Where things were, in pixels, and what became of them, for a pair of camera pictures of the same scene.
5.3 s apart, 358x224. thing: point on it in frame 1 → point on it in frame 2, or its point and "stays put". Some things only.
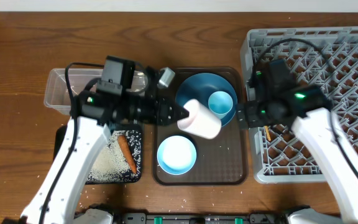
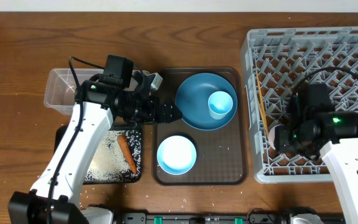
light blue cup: (220, 103) stays put
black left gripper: (161, 106) stays put
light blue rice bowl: (176, 155) stays put
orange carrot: (123, 144) stays put
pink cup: (201, 121) → (271, 136)
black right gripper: (251, 107) → (283, 142)
